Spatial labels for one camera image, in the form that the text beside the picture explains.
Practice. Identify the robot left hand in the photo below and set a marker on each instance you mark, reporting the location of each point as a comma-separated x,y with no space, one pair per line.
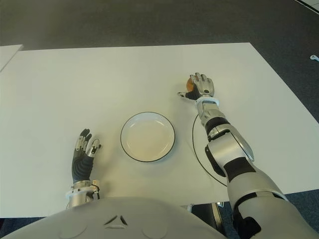
82,165

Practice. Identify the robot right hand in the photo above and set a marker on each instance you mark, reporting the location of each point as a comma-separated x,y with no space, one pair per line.
205,87

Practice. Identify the red yellow apple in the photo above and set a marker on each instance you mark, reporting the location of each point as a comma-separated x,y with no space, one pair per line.
190,84

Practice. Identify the white plate black rim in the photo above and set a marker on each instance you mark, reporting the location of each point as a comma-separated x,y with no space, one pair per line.
147,138

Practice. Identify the grey robot torso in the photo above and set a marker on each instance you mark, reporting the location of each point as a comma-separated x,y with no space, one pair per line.
112,219

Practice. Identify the small white floor object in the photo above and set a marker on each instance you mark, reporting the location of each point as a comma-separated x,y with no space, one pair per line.
313,57

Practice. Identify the metal table leg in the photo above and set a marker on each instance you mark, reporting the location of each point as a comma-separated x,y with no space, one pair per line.
215,214

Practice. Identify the white side table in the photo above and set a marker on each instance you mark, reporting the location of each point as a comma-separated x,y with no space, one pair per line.
8,54

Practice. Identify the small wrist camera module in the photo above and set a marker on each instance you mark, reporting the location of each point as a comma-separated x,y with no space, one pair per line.
95,185

